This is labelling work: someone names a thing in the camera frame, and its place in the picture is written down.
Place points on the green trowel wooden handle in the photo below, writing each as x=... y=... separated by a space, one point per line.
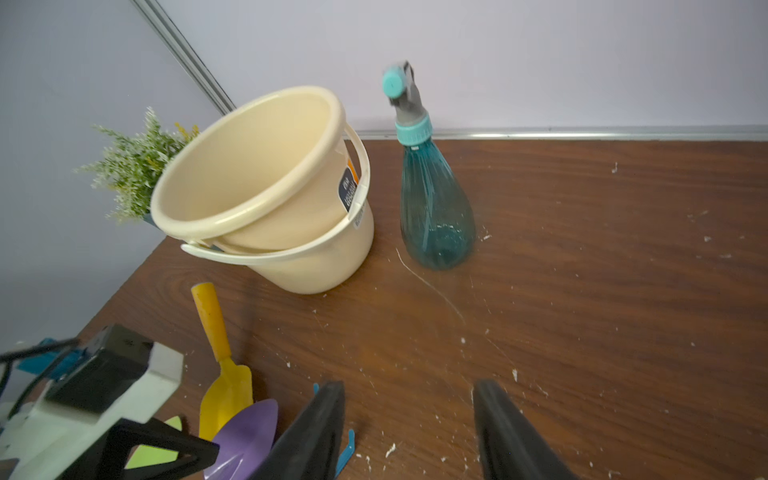
x=144 y=456

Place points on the teal spray bottle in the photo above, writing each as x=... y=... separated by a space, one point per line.
x=436 y=219

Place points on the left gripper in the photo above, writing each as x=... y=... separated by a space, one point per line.
x=107 y=458

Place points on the yellow plastic scoop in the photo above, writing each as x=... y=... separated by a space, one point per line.
x=232 y=391

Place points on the blue fork yellow handle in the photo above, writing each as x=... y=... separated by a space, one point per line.
x=342 y=444

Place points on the potted green plant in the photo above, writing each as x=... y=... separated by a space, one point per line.
x=132 y=165

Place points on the cream plastic bucket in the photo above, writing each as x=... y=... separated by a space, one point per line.
x=280 y=186

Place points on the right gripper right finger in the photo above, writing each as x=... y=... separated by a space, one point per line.
x=508 y=444

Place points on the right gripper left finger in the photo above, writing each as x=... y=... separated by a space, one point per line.
x=288 y=458

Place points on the purple trowel pink handle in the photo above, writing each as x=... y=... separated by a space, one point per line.
x=244 y=442

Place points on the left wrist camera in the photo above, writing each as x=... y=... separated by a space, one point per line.
x=123 y=376

